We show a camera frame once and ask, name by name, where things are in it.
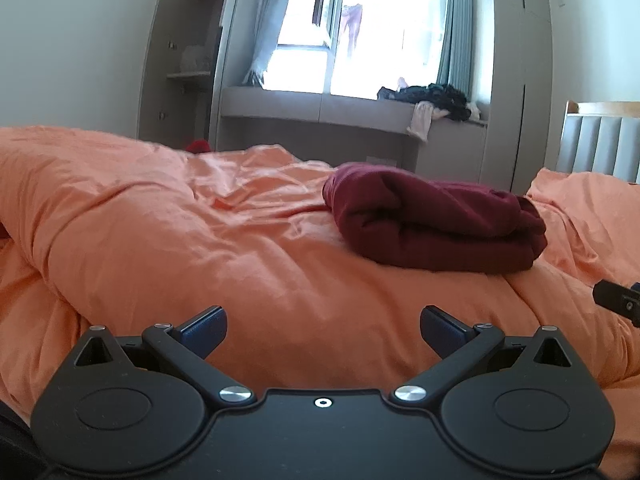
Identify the grey open wardrobe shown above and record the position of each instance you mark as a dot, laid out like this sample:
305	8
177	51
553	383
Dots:
160	60

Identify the grey window seat cabinet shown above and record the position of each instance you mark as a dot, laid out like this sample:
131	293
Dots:
350	110

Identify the grey padded headboard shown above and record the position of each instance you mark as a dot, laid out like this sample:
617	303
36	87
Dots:
600	145

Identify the person's dark trouser leg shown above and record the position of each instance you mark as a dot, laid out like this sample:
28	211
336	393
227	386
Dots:
17	445

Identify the light blue sheer curtain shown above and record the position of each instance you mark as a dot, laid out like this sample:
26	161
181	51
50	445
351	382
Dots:
270	20

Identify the orange duvet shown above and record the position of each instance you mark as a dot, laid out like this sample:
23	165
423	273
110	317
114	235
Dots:
200	235

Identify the pile of dark clothes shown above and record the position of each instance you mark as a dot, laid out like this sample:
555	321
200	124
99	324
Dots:
440	96

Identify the white hanging cloth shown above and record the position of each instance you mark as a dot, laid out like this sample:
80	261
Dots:
420	120

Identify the dark red long-sleeve shirt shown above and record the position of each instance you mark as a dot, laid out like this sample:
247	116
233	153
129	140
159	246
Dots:
425	230

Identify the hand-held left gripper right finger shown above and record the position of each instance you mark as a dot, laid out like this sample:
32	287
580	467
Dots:
442	330

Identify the orange pillow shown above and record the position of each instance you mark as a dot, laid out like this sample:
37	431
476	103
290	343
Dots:
580	200

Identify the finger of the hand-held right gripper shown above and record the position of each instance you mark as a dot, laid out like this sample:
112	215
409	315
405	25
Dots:
617	300

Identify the blue-grey thick curtain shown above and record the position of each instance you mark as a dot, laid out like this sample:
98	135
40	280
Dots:
457	30

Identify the red soft object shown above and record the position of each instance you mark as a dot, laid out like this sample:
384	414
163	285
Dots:
198	146

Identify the clear plastic bag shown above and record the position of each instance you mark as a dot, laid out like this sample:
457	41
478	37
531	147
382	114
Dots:
196	59

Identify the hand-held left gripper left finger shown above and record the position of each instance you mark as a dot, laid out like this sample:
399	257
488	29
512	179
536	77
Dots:
206	329

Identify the tall grey closed wardrobe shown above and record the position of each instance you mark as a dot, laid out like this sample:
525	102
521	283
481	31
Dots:
515	85

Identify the window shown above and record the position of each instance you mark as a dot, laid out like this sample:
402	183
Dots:
395	45

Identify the pink hanging garment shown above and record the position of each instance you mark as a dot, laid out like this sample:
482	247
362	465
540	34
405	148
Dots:
352	27

